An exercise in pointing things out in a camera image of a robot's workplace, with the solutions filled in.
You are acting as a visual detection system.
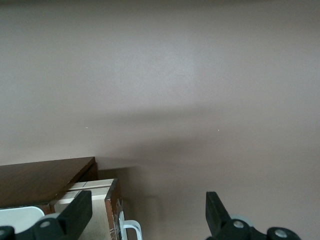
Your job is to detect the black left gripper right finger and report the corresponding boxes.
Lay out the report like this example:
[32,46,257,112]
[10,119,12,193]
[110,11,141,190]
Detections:
[205,191,302,240]

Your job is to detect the white toy oven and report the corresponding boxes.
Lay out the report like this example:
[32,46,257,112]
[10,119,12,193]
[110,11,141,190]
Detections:
[0,205,46,227]

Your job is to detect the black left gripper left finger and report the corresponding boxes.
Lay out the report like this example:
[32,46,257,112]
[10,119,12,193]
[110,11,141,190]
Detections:
[0,189,94,240]

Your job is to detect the dark wood drawer with handle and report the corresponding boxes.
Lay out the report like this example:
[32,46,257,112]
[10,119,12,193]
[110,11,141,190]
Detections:
[53,177,125,240]

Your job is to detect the white plastic drawer handle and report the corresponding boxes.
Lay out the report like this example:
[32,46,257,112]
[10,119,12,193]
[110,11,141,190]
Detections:
[119,211,143,240]

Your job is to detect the dark wooden cabinet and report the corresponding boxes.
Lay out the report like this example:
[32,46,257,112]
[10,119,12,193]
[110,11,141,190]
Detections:
[0,156,99,216]

